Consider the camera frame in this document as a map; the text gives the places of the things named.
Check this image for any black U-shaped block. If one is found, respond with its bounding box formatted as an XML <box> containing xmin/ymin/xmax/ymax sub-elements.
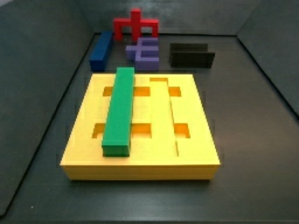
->
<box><xmin>170</xmin><ymin>43</ymin><xmax>216</xmax><ymax>68</ymax></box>

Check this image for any blue long block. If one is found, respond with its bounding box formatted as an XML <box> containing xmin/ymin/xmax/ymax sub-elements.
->
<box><xmin>89</xmin><ymin>31</ymin><xmax>114</xmax><ymax>72</ymax></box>

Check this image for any yellow slotted board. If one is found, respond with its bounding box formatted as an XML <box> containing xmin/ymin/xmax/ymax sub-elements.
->
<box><xmin>61</xmin><ymin>73</ymin><xmax>221</xmax><ymax>180</ymax></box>

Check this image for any purple E-shaped block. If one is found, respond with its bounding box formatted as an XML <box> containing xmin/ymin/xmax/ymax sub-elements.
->
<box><xmin>126</xmin><ymin>38</ymin><xmax>160</xmax><ymax>71</ymax></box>

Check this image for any green long block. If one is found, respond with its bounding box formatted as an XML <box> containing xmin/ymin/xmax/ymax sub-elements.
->
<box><xmin>102</xmin><ymin>67</ymin><xmax>135</xmax><ymax>157</ymax></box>

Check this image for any red cross-shaped block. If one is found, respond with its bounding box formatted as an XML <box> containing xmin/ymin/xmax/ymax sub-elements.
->
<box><xmin>114</xmin><ymin>8</ymin><xmax>160</xmax><ymax>41</ymax></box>

